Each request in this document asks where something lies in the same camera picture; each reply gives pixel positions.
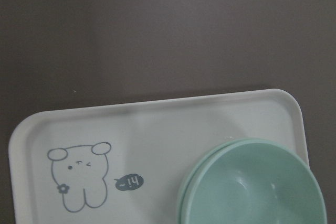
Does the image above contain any green bowl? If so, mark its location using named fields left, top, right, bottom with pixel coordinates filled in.
left=176, top=137, right=259, bottom=224
left=181, top=139, right=328, bottom=223

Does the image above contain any cream bunny print tray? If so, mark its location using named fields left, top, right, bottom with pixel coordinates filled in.
left=8, top=89, right=309, bottom=223

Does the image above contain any green bowl on tray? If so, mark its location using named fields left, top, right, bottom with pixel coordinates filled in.
left=176, top=137, right=259, bottom=224

